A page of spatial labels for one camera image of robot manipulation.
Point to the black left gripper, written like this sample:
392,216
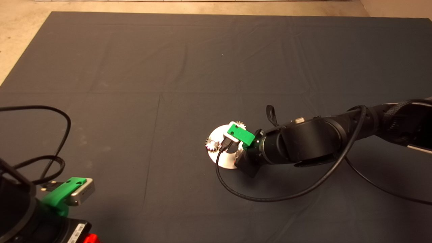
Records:
78,231

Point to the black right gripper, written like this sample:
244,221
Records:
251,162

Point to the steel planetary gear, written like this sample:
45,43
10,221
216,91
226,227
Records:
212,145
240,124

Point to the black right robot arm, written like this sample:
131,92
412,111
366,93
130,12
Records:
337,138

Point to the round metal carrier plate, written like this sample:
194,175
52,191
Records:
216,135

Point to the dark grey table cloth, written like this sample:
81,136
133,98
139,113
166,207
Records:
135,50

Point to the green right camera mount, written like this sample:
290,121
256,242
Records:
241,135

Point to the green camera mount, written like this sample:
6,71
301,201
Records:
60,194
241,135

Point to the silver right camera box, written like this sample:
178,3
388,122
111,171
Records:
231,136

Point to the silver camera box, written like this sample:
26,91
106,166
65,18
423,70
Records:
231,136
86,192

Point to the silver left camera box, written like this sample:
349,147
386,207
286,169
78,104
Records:
86,192

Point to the green left camera mount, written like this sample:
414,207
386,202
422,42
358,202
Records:
60,194

